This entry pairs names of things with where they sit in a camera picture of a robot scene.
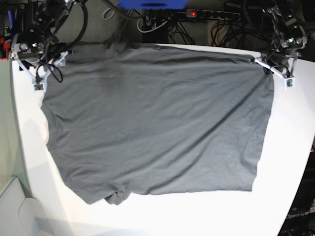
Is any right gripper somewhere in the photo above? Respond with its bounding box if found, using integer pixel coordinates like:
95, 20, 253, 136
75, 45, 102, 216
11, 33, 66, 66

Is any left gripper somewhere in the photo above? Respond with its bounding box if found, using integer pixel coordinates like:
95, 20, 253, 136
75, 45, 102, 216
261, 36, 307, 65

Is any grey t-shirt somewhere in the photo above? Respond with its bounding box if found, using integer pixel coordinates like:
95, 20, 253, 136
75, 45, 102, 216
41, 43, 274, 205

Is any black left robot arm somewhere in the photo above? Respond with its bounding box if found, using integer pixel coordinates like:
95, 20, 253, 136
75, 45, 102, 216
241, 0, 308, 66

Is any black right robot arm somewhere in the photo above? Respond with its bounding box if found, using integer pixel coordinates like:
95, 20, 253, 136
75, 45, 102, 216
11, 0, 88, 66

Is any red clamp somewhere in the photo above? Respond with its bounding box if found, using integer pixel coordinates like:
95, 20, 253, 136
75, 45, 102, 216
0, 36, 11, 61

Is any black power strip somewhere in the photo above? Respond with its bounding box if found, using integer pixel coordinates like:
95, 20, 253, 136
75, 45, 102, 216
185, 9, 241, 21

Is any blue box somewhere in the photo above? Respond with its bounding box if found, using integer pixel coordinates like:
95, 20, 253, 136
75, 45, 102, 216
119, 0, 188, 9

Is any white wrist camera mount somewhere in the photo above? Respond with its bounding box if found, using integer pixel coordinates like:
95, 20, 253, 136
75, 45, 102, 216
11, 50, 73, 93

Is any white cable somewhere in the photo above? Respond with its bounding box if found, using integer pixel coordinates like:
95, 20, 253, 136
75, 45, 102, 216
136, 14, 169, 33

